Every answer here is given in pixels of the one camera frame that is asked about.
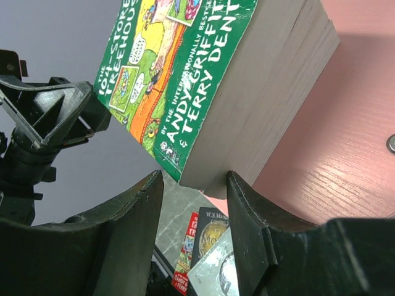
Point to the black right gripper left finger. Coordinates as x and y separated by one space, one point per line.
106 250

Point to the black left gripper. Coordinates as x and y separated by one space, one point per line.
49 117

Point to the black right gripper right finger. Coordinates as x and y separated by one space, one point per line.
278 253

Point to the green 104-storey treehouse book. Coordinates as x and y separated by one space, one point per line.
163 64

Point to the grey Great Gatsby book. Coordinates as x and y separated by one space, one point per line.
215 273

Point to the red 156-storey treehouse book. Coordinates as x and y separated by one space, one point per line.
308 101

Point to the purple 117-storey treehouse book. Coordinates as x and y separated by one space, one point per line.
263 40

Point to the red 13-storey treehouse book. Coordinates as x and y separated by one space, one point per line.
180 277

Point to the pink three-tier shelf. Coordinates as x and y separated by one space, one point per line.
335 161

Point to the black Maugham book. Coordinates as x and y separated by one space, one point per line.
211 225

